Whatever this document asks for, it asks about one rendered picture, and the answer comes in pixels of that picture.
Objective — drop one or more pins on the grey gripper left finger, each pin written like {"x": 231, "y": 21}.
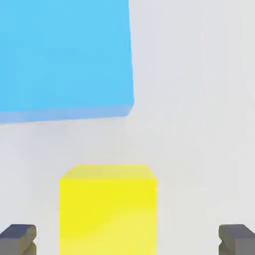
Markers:
{"x": 16, "y": 240}

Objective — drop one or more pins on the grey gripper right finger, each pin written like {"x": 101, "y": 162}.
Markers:
{"x": 238, "y": 240}

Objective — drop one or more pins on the small yellow cube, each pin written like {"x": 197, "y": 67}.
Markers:
{"x": 107, "y": 215}

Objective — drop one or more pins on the large blue box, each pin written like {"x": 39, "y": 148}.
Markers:
{"x": 63, "y": 59}

